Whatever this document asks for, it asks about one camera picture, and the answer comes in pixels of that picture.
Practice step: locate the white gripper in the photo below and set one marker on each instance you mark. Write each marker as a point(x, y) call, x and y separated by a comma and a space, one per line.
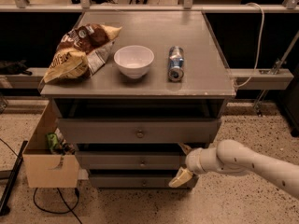
point(193, 160)

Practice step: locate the metal rail frame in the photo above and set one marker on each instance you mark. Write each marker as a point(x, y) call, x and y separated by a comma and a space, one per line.
point(276, 78)

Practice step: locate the black object on rail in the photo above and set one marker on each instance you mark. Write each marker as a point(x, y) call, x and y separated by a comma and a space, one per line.
point(14, 68)

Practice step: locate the white bowl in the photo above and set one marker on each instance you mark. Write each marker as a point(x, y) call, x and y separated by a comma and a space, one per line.
point(134, 61)

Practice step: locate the grey drawer cabinet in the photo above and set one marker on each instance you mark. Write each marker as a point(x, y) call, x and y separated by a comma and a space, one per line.
point(202, 93)

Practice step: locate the brown yellow chip bag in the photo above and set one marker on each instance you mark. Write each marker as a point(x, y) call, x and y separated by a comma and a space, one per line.
point(82, 52)

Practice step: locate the blue soda can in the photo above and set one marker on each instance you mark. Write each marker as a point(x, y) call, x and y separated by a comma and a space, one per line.
point(175, 64)

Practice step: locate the cardboard box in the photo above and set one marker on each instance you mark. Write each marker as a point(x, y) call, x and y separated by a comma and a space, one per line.
point(44, 169)

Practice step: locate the green snack packet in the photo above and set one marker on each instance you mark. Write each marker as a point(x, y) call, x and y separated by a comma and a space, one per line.
point(53, 141)

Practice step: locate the black bar on floor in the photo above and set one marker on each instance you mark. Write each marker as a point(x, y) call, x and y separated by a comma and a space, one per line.
point(10, 176)

